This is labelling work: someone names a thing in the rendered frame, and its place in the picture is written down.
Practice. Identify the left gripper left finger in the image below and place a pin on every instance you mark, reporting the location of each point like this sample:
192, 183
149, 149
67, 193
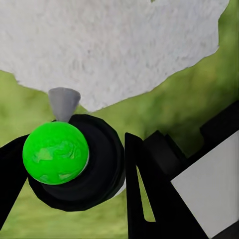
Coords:
12, 175

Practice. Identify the insectifuge atomizer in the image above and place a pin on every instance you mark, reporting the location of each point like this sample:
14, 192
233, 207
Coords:
77, 161

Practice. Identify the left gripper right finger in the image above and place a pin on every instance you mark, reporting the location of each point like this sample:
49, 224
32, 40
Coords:
173, 218

